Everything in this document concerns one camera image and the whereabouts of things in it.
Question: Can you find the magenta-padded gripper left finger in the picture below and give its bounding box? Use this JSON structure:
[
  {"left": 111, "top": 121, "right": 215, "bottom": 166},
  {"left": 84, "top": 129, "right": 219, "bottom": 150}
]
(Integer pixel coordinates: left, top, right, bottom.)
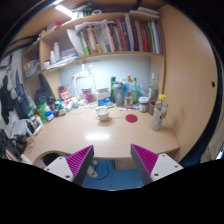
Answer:
[{"left": 44, "top": 144, "right": 96, "bottom": 187}]

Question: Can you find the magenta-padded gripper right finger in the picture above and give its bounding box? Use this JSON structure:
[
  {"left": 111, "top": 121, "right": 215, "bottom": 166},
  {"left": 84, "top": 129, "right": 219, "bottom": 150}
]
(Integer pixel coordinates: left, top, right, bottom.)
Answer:
[{"left": 129, "top": 143, "right": 185, "bottom": 186}]

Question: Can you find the clear bottle with yellow cap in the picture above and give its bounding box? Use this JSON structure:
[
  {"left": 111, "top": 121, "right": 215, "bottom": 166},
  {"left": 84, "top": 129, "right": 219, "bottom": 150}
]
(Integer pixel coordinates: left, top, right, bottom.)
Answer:
[{"left": 150, "top": 93, "right": 168, "bottom": 132}]

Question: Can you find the small white blue-capped bottle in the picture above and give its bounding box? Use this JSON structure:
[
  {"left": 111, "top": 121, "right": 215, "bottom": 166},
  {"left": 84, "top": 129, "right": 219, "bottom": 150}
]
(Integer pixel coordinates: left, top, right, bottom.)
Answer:
[{"left": 44, "top": 106, "right": 55, "bottom": 123}]

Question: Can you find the flat round red coaster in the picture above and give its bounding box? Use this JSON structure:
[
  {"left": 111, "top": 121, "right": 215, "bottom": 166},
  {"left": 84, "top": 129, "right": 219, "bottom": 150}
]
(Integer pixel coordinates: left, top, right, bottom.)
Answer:
[{"left": 125, "top": 113, "right": 139, "bottom": 124}]

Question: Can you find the black backpack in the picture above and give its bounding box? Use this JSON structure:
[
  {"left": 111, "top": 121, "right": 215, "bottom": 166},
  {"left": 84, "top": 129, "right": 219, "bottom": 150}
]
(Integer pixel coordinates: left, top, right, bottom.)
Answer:
[{"left": 0, "top": 128, "right": 28, "bottom": 161}]

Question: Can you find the brown cup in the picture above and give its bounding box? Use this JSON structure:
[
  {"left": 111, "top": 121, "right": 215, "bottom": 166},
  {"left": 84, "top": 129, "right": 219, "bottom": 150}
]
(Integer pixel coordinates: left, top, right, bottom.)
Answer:
[{"left": 148, "top": 100, "right": 157, "bottom": 116}]

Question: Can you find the brown jar with white lid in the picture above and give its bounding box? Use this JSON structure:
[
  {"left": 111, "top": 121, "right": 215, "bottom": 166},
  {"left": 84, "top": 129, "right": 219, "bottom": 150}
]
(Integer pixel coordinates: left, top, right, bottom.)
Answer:
[{"left": 138, "top": 96, "right": 150, "bottom": 113}]

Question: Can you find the cream mug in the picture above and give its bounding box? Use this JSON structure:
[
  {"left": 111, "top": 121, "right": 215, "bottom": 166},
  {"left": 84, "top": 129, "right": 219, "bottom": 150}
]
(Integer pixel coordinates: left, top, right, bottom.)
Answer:
[{"left": 95, "top": 107, "right": 111, "bottom": 122}]

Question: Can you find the red and white can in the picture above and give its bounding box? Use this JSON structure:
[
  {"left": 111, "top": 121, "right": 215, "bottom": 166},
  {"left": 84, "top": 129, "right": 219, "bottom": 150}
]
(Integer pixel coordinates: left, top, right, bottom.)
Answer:
[{"left": 59, "top": 87, "right": 71, "bottom": 105}]

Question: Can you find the magenta packet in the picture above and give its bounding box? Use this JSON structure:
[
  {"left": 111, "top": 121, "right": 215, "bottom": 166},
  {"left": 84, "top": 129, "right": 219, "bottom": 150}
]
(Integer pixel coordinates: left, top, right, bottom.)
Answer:
[{"left": 81, "top": 87, "right": 95, "bottom": 104}]

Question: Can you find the tall clear glass bottle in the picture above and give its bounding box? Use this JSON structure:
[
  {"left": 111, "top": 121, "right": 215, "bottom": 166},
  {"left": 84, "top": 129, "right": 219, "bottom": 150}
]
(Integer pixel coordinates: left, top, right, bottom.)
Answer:
[{"left": 147, "top": 72, "right": 160, "bottom": 102}]

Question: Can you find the black bag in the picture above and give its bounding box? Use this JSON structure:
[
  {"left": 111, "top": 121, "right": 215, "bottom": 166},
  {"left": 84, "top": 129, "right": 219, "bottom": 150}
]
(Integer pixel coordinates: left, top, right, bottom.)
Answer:
[{"left": 34, "top": 73, "right": 56, "bottom": 108}]

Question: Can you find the green glass bottle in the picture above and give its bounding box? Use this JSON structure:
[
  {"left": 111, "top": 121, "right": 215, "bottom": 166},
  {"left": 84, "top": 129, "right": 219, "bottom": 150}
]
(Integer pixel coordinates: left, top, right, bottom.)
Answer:
[{"left": 131, "top": 77, "right": 139, "bottom": 104}]

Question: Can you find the clear bottle with cork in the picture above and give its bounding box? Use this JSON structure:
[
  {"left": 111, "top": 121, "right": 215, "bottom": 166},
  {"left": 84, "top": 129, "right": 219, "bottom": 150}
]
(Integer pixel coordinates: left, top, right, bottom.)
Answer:
[{"left": 124, "top": 75, "right": 134, "bottom": 107}]

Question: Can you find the blue and white box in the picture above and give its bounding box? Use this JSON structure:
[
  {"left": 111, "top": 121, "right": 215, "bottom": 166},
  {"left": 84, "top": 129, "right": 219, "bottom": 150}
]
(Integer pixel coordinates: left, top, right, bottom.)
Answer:
[{"left": 96, "top": 87, "right": 111, "bottom": 107}]

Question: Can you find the grey-green shaker bottle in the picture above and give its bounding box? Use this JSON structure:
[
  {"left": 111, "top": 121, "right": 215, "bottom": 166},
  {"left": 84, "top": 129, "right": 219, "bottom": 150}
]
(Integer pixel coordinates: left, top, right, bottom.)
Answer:
[{"left": 112, "top": 81, "right": 125, "bottom": 108}]

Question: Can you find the blue-grey hanging garment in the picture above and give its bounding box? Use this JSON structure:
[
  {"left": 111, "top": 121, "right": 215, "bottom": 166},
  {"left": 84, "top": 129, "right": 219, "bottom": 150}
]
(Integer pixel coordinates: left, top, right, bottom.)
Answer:
[{"left": 13, "top": 78, "right": 36, "bottom": 119}]

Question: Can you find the black hanging garment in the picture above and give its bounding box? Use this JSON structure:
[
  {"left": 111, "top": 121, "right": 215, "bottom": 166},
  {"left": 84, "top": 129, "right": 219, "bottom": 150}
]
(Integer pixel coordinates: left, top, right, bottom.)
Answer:
[{"left": 0, "top": 74, "right": 16, "bottom": 126}]

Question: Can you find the wooden shelf unit with books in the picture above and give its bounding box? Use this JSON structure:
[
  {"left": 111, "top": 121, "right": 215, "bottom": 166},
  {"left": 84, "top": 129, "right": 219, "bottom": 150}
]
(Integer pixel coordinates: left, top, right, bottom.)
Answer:
[{"left": 21, "top": 1, "right": 165, "bottom": 79}]

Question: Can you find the ceiling light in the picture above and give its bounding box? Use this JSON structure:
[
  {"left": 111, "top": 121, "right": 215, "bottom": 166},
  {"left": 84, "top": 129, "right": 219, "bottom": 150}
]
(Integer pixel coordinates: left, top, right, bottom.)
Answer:
[{"left": 54, "top": 3, "right": 75, "bottom": 18}]

